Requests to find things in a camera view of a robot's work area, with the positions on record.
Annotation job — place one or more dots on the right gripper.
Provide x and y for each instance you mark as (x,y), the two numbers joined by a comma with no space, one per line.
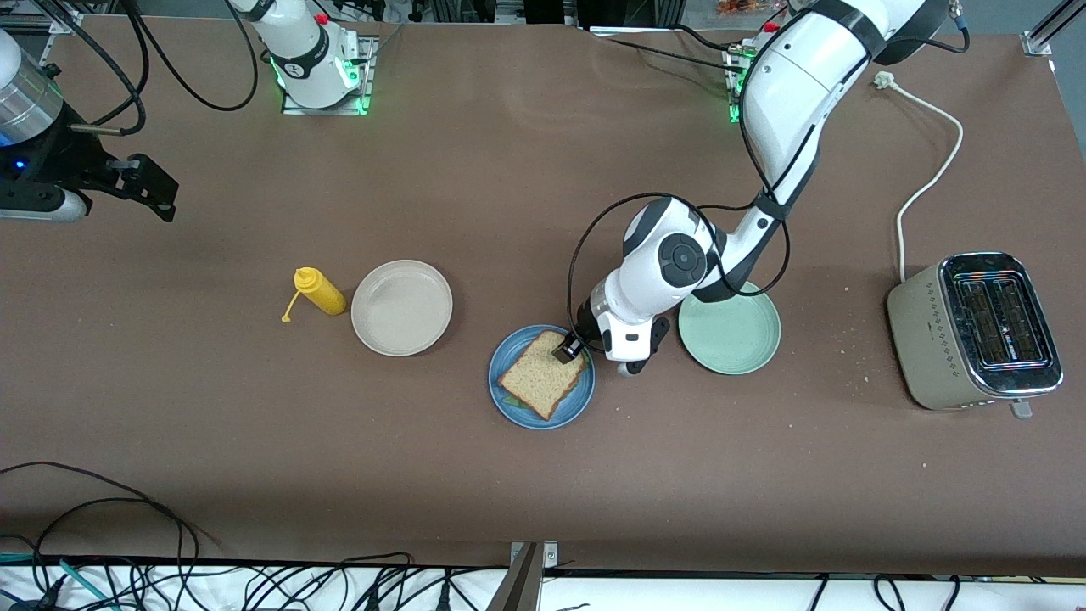
(58,166)

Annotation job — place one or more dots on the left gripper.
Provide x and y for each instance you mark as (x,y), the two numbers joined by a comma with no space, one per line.
(585,329)

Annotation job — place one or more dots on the brown bread slice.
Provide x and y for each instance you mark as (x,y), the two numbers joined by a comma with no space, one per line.
(539,378)

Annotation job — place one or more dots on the yellow squeeze bottle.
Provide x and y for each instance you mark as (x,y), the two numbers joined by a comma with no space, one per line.
(322,293)

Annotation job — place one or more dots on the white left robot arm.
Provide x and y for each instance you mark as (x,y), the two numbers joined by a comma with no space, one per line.
(797,93)

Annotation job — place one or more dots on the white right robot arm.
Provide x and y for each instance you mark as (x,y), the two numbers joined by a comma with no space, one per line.
(305,59)

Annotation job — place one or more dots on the blue plate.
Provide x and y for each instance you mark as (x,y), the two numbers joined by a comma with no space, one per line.
(581,399)

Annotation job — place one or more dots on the light green plate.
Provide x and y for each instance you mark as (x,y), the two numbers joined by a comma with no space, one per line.
(738,339)

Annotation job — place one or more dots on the beige plate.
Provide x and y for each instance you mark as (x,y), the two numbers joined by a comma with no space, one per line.
(401,308)

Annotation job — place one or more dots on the beige and chrome toaster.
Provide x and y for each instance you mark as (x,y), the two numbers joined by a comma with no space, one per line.
(929,339)

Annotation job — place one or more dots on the orange snack packet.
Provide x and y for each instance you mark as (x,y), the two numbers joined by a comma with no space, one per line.
(738,7)

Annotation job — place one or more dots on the aluminium frame profile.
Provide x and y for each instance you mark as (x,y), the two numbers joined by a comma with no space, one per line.
(1048,30)
(66,23)

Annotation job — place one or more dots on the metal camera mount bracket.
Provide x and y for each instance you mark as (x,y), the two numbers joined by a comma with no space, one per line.
(517,594)

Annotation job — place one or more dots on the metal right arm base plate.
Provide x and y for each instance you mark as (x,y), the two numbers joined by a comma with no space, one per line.
(368,76)

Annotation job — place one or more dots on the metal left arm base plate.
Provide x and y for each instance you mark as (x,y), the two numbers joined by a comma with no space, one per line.
(734,72)

